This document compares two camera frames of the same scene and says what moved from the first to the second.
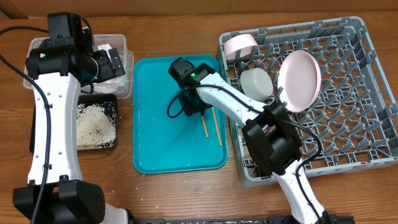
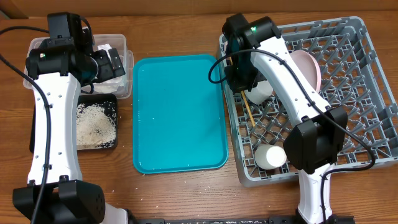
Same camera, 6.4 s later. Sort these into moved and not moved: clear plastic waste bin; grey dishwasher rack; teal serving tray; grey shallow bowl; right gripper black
Moved: right gripper black
Not moved: grey dishwasher rack; grey shallow bowl; clear plastic waste bin; teal serving tray
